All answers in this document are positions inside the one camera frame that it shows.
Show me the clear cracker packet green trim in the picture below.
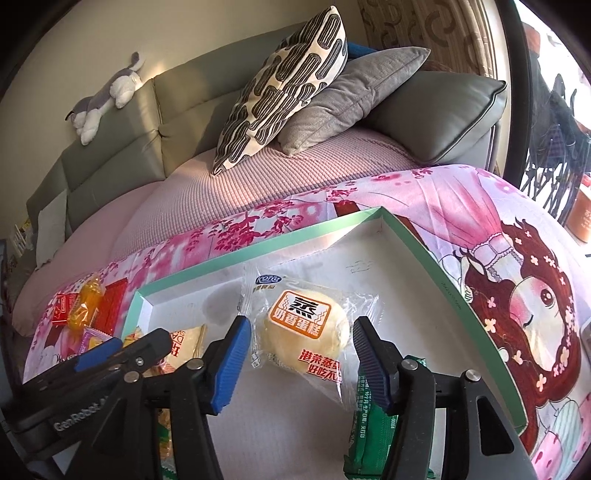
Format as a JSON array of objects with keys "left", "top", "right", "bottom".
[{"left": 156, "top": 409, "right": 177, "bottom": 479}]

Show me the light grey small cushion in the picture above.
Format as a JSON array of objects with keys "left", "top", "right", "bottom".
[{"left": 35, "top": 190, "right": 67, "bottom": 268}]

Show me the red patterned packet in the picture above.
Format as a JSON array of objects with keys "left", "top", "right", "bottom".
[{"left": 92, "top": 278, "right": 128, "bottom": 336}]

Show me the orange bread packet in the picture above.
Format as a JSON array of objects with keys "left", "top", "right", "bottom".
[{"left": 67, "top": 275, "right": 105, "bottom": 334}]

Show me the green snack packet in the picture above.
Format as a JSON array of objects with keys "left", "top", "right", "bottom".
[{"left": 341, "top": 354, "right": 438, "bottom": 478}]

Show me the grey white plush toy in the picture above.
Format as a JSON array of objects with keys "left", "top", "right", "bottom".
[{"left": 65, "top": 51, "right": 144, "bottom": 146}]

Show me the steamed cake clear packet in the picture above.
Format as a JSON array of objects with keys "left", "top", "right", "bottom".
[{"left": 238, "top": 266, "right": 384, "bottom": 411}]

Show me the mint green cardboard tray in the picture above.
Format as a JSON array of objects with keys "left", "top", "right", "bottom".
[{"left": 120, "top": 206, "right": 530, "bottom": 480}]

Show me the patterned beige curtain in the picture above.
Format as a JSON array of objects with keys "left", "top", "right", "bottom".
[{"left": 359, "top": 0, "right": 509, "bottom": 80}]

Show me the pink cartoon printed blanket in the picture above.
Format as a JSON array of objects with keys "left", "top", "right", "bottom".
[{"left": 40, "top": 165, "right": 590, "bottom": 479}]

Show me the white peach crisp packet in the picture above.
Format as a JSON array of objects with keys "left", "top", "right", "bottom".
[{"left": 143, "top": 325, "right": 207, "bottom": 377}]

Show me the red triangular snack packet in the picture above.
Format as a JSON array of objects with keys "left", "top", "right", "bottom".
[{"left": 51, "top": 292, "right": 78, "bottom": 326}]

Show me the pink sofa seat cover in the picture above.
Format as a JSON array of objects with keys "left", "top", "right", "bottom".
[{"left": 12, "top": 128, "right": 418, "bottom": 337}]

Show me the grey sofa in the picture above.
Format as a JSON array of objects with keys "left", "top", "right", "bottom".
[{"left": 27, "top": 7, "right": 507, "bottom": 244}]

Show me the purple yellow snack packet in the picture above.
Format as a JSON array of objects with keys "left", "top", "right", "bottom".
[{"left": 77, "top": 327, "right": 111, "bottom": 355}]

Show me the black cream patterned pillow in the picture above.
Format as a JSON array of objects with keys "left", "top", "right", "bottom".
[{"left": 211, "top": 6, "right": 348, "bottom": 176}]

